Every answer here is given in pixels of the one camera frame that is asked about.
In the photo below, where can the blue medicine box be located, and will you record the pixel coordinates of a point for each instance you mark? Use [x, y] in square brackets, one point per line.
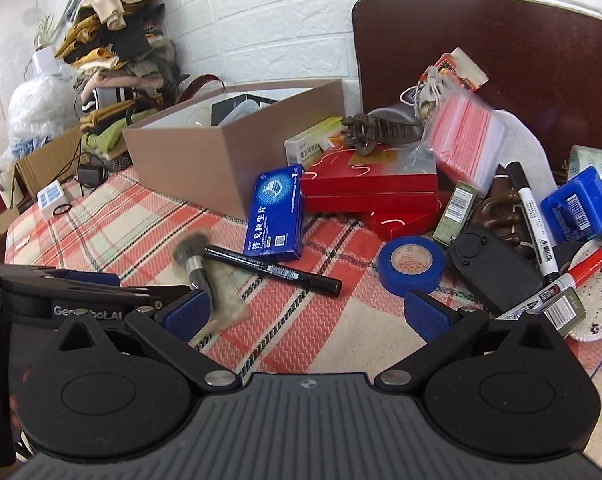
[275, 222]

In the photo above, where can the clear case with spoon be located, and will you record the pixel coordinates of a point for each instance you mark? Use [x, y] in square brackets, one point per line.
[243, 109]

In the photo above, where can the drawstring pouch bag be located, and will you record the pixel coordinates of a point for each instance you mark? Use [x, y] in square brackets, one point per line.
[451, 71]

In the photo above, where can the bagged makeup brush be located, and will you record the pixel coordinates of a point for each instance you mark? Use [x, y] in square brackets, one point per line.
[227, 307]

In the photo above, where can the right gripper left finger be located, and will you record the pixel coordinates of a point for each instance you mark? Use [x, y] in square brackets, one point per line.
[165, 335]

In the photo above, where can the blue plastic box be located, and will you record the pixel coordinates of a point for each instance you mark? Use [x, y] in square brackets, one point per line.
[574, 211]

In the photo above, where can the brown hair claw clip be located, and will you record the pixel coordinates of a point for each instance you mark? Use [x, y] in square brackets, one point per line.
[386, 126]

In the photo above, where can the pile of folded clothes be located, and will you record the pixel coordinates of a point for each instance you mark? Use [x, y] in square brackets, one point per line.
[126, 68]

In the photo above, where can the pink zip bag pack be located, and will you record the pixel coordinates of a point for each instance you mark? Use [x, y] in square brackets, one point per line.
[466, 139]

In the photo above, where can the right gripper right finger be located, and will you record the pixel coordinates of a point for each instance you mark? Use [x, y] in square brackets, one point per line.
[447, 333]

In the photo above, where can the white plastic bag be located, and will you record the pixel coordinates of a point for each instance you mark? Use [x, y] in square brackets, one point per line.
[44, 106]

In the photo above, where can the brown cardboard box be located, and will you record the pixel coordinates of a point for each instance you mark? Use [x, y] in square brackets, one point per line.
[56, 160]

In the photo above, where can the black car key fob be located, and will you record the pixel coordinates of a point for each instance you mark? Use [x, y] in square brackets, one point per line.
[492, 270]

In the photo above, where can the red gift box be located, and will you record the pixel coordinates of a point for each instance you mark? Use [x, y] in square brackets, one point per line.
[394, 191]

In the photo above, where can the black marker pen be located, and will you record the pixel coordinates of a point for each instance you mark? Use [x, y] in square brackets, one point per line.
[319, 284]

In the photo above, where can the blue tape roll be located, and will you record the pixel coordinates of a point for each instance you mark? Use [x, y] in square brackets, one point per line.
[410, 263]

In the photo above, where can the white black marker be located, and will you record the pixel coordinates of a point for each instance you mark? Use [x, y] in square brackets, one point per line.
[546, 259]

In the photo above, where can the black barcode box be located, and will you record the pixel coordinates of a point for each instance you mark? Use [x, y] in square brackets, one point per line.
[220, 110]

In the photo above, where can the white yellow medicine box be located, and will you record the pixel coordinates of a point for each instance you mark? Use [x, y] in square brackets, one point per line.
[306, 147]

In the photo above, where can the pink cardboard box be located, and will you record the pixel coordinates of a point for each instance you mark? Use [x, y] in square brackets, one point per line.
[216, 167]

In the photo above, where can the olive barcode small box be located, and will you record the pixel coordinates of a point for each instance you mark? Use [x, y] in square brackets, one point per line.
[456, 214]

